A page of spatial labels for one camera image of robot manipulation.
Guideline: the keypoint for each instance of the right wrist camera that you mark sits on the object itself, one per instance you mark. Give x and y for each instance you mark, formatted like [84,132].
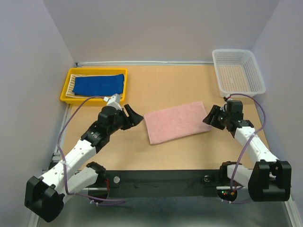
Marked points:
[226,98]

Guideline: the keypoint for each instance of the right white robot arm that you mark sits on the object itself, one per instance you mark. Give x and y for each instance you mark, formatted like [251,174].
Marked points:
[270,178]

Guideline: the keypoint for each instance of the white plastic basket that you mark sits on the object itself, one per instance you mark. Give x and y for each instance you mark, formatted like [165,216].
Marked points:
[237,71]

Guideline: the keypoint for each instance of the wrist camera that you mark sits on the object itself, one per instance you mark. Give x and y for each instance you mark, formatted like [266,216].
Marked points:
[226,98]
[113,101]

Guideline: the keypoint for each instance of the pink towel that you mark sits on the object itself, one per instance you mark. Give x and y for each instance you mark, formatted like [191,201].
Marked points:
[176,122]

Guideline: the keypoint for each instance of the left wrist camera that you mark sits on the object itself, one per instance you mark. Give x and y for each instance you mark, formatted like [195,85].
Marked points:
[113,101]

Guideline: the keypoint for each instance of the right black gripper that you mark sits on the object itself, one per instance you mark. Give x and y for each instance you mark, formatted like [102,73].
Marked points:
[215,111]

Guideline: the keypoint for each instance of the yellow plastic tray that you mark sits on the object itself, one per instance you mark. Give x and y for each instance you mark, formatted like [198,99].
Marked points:
[70,98]

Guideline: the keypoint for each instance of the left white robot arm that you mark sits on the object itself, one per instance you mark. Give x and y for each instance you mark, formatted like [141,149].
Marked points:
[47,194]

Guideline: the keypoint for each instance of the blue towel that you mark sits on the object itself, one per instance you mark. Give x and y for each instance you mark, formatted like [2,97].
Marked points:
[99,84]

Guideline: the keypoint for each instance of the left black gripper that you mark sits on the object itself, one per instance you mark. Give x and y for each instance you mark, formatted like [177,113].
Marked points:
[132,120]

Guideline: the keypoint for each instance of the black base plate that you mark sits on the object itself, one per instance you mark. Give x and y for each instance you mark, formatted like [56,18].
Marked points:
[162,183]

